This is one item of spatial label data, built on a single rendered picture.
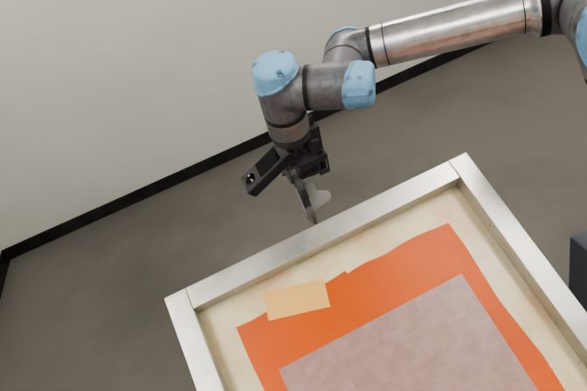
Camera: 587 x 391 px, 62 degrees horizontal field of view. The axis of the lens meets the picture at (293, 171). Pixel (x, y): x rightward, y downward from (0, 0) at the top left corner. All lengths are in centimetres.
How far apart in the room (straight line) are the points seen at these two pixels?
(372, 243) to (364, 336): 16
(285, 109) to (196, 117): 340
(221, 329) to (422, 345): 33
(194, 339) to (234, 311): 8
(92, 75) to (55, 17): 46
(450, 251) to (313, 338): 28
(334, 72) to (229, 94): 342
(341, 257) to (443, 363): 23
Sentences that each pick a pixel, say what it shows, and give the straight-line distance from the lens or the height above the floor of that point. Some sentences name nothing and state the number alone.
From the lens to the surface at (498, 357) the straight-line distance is 87.
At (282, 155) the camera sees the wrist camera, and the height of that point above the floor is 165.
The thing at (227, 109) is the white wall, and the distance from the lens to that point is 421.
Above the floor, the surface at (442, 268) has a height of 145.
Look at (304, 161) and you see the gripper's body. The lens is 91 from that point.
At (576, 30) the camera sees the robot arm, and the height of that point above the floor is 178.
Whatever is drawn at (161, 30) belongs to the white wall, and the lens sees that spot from 396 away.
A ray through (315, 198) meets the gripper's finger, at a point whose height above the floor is 153.
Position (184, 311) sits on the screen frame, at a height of 154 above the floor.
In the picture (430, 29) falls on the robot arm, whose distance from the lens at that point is 86.
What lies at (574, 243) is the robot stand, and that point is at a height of 119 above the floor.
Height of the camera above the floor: 209
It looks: 32 degrees down
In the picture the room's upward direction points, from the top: 20 degrees counter-clockwise
